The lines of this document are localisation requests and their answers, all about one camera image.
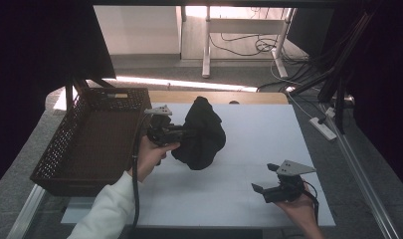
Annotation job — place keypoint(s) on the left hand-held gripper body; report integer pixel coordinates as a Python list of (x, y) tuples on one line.
[(162, 131)]

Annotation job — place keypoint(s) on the person's left hand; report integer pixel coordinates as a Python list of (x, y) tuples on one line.
[(149, 159)]

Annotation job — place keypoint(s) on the white desk frame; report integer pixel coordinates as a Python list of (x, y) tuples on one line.
[(207, 40)]

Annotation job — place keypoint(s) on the person's right hand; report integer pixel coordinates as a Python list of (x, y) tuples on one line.
[(298, 209)]

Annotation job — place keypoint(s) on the small dark object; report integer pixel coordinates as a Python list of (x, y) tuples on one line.
[(234, 102)]

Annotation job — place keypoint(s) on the brown woven basket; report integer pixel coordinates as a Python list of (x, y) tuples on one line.
[(96, 139)]

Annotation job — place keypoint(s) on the white cabinet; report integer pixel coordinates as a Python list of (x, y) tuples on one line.
[(139, 30)]

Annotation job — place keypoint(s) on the dark curtain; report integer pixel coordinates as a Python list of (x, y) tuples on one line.
[(40, 66)]

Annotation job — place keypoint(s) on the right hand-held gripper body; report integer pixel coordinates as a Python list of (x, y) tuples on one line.
[(288, 189)]

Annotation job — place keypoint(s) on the black cloth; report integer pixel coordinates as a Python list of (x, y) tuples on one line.
[(202, 139)]

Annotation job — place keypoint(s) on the aluminium rail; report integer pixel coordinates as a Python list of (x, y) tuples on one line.
[(25, 212), (364, 186)]

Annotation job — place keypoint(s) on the white power strip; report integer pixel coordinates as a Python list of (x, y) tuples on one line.
[(322, 128)]

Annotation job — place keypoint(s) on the dark metal stand legs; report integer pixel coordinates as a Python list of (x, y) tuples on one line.
[(69, 94)]

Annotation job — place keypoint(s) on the black metal stand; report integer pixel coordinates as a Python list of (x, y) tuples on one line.
[(338, 76)]

